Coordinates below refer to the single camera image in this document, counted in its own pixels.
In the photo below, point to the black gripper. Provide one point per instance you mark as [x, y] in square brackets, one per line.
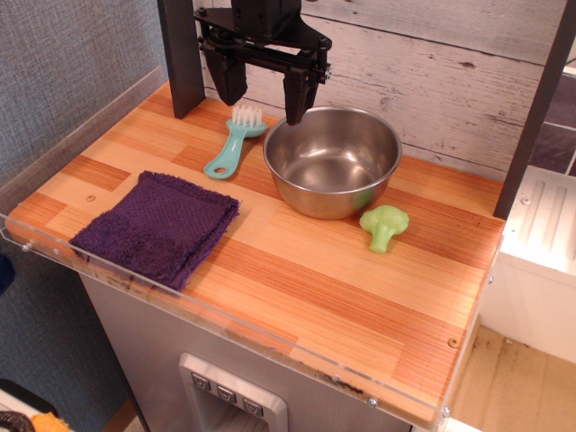
[267, 34]

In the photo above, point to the teal dish brush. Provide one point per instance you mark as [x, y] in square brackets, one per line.
[246, 122]

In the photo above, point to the stainless steel pot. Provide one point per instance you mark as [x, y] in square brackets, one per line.
[333, 164]

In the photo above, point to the purple folded towel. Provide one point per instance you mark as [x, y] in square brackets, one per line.
[162, 229]

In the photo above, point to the green toy broccoli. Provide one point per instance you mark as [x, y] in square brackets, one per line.
[383, 223]

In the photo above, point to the grey toy fridge cabinet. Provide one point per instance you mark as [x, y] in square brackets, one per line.
[148, 342]

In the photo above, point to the silver dispenser panel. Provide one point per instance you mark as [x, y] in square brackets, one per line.
[221, 401]

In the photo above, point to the clear acrylic edge guard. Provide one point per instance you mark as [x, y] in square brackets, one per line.
[389, 330]

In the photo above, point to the white toy sink unit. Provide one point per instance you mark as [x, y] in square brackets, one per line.
[530, 296]

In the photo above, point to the orange and black object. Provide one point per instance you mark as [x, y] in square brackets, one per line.
[44, 422]

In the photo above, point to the dark left shelf post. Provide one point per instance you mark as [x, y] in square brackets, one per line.
[182, 54]

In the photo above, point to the dark shelf post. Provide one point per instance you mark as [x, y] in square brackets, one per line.
[544, 95]
[182, 54]

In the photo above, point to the dark right shelf post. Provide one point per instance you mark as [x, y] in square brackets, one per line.
[544, 95]

